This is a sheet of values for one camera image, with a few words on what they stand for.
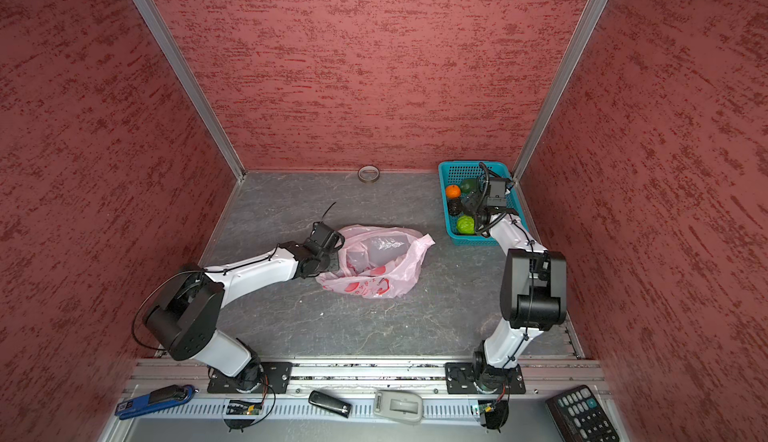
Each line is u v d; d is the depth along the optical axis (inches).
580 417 26.7
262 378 28.7
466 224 38.4
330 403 27.3
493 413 27.9
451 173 44.7
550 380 29.9
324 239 28.0
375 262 37.1
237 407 28.6
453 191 43.3
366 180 47.6
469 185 44.0
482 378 26.8
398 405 27.0
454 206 40.7
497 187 29.2
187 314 17.7
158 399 26.3
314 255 28.4
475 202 34.2
